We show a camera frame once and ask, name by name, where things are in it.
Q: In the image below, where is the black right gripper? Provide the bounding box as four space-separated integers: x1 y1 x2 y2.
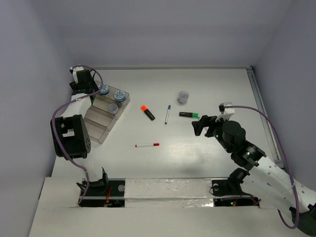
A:
192 114 233 153

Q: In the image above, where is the blue-lidded cleaning gel jar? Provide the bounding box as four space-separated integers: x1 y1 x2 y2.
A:
99 83 110 96

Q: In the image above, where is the clear paper clip jar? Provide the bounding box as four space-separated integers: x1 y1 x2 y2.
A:
177 91 189 104
107 103 119 115

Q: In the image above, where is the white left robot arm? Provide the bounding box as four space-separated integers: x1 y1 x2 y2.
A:
50 65 102 187

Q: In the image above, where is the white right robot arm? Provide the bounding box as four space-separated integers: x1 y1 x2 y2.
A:
192 116 316 237

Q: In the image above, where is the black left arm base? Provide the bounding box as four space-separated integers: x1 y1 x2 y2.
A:
77 168 125 208

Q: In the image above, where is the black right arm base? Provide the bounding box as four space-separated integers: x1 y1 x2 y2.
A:
209 179 260 207

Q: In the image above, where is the green-capped black highlighter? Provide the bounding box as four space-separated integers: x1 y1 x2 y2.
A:
179 112 199 119

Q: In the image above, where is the clear three-bin organizer tray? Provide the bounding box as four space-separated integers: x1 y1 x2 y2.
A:
84 81 130 144

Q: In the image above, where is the blue-capped white marker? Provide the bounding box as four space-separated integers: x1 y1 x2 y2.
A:
164 105 171 125

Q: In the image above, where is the red-capped white marker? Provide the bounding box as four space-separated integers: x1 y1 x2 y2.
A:
135 143 160 148

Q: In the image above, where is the orange-capped black highlighter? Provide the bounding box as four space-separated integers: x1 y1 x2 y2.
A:
141 105 155 121

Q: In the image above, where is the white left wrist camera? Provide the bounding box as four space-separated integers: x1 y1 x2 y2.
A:
70 66 84 83

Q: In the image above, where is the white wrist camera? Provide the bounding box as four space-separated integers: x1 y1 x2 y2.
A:
215 102 235 122
70 66 84 83

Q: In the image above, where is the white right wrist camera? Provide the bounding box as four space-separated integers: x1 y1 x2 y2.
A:
215 102 235 122

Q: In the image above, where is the metal rail on table edge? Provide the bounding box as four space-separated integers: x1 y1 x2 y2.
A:
246 67 287 171

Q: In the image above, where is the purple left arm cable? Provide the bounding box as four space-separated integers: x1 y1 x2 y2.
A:
50 65 104 205

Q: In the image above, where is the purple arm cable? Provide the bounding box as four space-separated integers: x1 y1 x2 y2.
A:
50 65 104 205
223 105 301 230

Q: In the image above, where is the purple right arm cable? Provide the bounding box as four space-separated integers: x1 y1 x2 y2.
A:
223 105 301 230

